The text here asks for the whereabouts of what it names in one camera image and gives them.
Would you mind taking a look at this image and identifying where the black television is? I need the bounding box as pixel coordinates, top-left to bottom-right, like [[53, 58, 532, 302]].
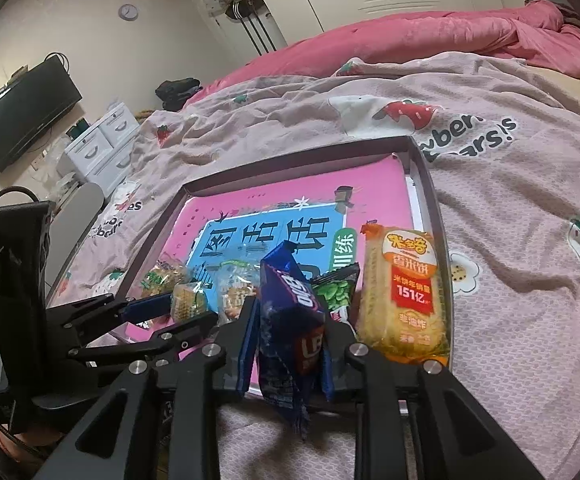
[[0, 57, 83, 173]]

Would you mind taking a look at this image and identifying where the black green pea packet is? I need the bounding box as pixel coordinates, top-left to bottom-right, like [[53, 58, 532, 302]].
[[310, 262, 361, 331]]

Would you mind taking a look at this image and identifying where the dark clothes pile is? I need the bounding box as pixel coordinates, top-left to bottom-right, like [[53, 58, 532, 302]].
[[155, 77, 203, 111]]

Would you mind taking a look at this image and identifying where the white drawer cabinet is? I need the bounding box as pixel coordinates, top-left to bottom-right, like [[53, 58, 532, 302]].
[[64, 102, 141, 186]]

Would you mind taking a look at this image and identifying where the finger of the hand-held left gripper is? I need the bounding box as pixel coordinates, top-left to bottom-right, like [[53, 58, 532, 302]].
[[47, 292, 174, 334], [64, 311, 219, 367]]

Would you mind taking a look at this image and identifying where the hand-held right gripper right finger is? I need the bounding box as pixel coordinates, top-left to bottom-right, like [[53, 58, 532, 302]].
[[320, 321, 546, 480]]

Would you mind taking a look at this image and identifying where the blue cookie packet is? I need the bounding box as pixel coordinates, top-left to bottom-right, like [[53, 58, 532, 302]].
[[256, 240, 331, 442]]

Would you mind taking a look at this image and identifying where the pink duvet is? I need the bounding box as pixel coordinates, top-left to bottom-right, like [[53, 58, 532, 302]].
[[185, 0, 580, 106]]

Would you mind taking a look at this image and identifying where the grey cardboard box tray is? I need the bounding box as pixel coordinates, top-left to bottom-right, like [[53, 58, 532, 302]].
[[44, 135, 453, 416]]

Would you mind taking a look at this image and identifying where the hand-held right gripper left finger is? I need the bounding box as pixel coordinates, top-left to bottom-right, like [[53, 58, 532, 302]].
[[32, 296, 261, 480]]

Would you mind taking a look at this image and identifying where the orange rice cracker packet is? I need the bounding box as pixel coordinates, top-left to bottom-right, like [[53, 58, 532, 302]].
[[355, 222, 453, 366]]

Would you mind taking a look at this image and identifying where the pink book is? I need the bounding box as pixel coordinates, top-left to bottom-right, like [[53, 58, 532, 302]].
[[120, 157, 425, 401]]

